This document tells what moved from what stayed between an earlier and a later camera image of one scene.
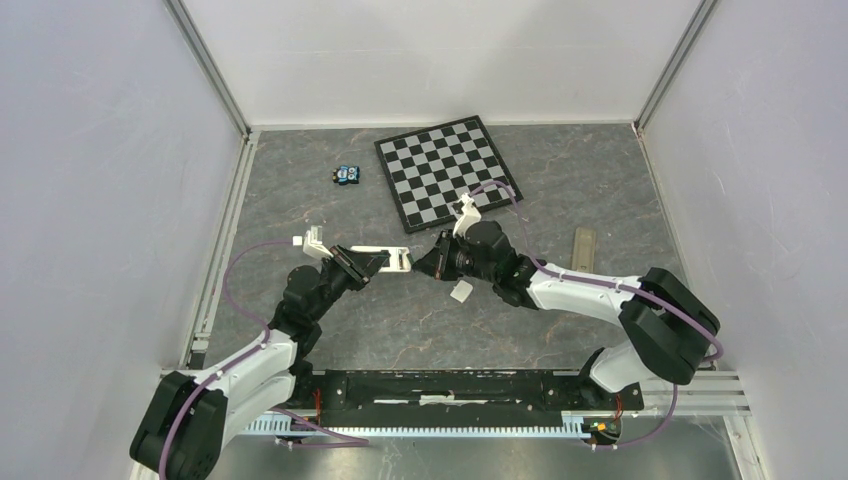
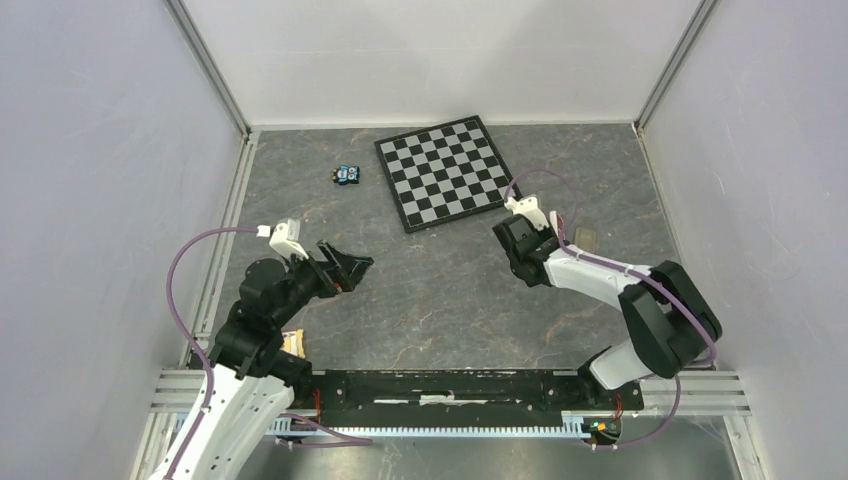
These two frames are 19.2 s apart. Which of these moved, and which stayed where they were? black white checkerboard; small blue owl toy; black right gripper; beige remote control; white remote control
Moved: black right gripper; white remote control
Stayed: black white checkerboard; small blue owl toy; beige remote control
